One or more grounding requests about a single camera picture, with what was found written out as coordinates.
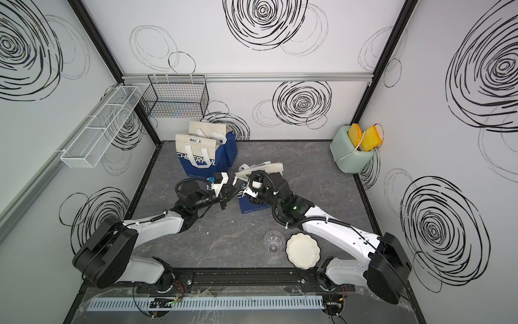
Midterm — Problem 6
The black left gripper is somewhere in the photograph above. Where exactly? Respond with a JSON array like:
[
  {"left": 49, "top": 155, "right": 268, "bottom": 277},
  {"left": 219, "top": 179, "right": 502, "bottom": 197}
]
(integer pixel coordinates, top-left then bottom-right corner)
[{"left": 191, "top": 185, "right": 241, "bottom": 213}]

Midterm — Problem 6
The blue cream takeout bag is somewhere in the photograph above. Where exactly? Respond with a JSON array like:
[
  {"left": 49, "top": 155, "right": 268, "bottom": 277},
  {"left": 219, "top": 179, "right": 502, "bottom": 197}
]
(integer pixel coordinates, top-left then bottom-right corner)
[
  {"left": 236, "top": 161, "right": 284, "bottom": 214},
  {"left": 189, "top": 121, "right": 238, "bottom": 167},
  {"left": 175, "top": 134, "right": 229, "bottom": 178}
]

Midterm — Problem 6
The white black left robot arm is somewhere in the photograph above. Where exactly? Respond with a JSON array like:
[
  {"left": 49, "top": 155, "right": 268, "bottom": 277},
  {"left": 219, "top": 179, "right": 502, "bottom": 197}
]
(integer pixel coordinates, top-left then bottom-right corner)
[{"left": 72, "top": 174, "right": 242, "bottom": 294}]

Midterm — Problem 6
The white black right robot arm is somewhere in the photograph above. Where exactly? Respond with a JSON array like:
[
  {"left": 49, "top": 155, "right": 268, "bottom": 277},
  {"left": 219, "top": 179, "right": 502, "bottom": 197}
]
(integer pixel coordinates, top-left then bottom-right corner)
[{"left": 234, "top": 170, "right": 412, "bottom": 305}]

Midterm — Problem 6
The clear plastic cup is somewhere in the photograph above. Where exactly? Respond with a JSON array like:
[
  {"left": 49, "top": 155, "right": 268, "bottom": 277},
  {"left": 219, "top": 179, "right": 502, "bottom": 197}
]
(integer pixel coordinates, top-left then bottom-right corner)
[{"left": 264, "top": 230, "right": 285, "bottom": 252}]

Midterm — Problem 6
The white scalloped plate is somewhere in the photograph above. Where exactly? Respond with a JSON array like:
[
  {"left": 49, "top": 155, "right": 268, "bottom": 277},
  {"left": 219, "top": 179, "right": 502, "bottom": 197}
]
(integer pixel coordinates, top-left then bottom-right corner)
[{"left": 286, "top": 233, "right": 321, "bottom": 270}]

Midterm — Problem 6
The mint green toaster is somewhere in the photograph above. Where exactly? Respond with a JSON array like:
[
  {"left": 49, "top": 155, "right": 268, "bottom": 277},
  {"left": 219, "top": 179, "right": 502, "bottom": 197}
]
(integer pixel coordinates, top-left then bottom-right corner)
[{"left": 330, "top": 126, "right": 374, "bottom": 174}]

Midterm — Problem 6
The left yellow toast slice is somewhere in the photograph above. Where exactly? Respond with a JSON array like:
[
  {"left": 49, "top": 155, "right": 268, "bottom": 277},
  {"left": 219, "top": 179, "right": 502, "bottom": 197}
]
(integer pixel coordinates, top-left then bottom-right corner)
[{"left": 347, "top": 124, "right": 362, "bottom": 148}]

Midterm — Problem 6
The yellow toast slice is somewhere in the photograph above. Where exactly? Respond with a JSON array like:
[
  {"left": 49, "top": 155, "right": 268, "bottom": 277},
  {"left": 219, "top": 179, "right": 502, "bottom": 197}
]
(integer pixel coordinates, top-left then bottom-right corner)
[
  {"left": 360, "top": 124, "right": 383, "bottom": 152},
  {"left": 347, "top": 124, "right": 362, "bottom": 148}
]

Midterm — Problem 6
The right yellow toast slice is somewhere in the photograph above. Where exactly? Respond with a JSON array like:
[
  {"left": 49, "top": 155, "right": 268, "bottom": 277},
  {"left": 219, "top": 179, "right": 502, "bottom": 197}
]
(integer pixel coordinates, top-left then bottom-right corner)
[{"left": 360, "top": 124, "right": 383, "bottom": 152}]

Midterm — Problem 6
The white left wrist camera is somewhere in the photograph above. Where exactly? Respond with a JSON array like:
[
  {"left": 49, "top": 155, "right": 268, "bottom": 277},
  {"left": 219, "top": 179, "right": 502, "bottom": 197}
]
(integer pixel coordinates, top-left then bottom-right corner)
[{"left": 209, "top": 172, "right": 229, "bottom": 197}]

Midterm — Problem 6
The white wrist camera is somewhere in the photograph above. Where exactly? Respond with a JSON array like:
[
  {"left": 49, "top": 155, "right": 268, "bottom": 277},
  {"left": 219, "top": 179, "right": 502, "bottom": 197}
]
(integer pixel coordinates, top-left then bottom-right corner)
[
  {"left": 209, "top": 172, "right": 229, "bottom": 197},
  {"left": 244, "top": 181, "right": 263, "bottom": 198}
]

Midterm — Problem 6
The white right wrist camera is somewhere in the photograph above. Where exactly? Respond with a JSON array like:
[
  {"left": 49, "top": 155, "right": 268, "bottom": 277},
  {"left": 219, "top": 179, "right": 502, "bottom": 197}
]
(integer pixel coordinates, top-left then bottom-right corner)
[{"left": 244, "top": 181, "right": 263, "bottom": 198}]

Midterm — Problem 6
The black wire basket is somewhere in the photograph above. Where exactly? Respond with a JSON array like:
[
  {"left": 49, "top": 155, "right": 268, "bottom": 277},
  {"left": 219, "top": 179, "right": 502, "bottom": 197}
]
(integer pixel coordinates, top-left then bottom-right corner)
[{"left": 140, "top": 74, "right": 209, "bottom": 120}]

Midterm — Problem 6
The white slotted cable duct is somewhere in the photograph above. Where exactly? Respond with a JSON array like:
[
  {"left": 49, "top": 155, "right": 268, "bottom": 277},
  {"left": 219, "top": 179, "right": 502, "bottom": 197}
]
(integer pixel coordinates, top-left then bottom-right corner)
[{"left": 86, "top": 296, "right": 325, "bottom": 313}]

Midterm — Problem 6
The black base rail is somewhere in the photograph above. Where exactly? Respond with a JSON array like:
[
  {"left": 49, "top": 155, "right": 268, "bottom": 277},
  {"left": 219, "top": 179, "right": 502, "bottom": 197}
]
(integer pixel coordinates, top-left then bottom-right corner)
[{"left": 133, "top": 266, "right": 357, "bottom": 296}]

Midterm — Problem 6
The white mesh wall shelf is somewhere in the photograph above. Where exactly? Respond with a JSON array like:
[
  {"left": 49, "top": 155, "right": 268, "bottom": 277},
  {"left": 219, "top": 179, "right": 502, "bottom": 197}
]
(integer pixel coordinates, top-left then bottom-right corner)
[{"left": 60, "top": 86, "right": 143, "bottom": 168}]

